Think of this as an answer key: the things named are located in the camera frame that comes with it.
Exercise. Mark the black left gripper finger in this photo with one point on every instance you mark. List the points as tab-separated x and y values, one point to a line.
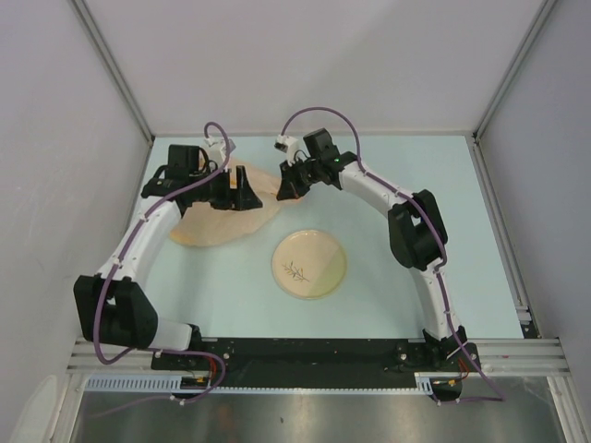
245	197
222	195

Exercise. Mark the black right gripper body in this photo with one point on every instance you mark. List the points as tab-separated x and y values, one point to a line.
314	166

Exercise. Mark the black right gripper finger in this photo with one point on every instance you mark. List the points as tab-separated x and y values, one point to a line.
287	190
299	181

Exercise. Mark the translucent banana-print plastic bag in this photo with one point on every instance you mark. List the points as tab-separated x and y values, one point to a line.
204	226

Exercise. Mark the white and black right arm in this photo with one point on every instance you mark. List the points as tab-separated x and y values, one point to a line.
417	235

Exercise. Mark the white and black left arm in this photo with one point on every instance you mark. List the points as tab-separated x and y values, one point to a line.
113	307

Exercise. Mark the cream plate with leaf motif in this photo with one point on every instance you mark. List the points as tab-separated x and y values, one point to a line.
309	264

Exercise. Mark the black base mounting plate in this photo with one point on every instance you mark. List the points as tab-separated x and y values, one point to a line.
264	363

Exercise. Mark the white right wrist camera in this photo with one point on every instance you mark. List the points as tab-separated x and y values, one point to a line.
289	146

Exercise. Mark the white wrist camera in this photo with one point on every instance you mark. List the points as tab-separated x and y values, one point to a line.
289	146
218	151

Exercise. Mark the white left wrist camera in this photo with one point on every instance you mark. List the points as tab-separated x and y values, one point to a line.
218	151

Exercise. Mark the aluminium left corner post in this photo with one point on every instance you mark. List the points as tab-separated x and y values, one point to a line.
107	58

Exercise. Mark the aluminium corner post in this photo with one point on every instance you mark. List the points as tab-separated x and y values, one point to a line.
526	45
107	58

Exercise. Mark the aluminium right side rail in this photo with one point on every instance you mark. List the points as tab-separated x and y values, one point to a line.
513	273

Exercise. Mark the aluminium right corner post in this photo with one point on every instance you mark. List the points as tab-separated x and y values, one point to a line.
526	45

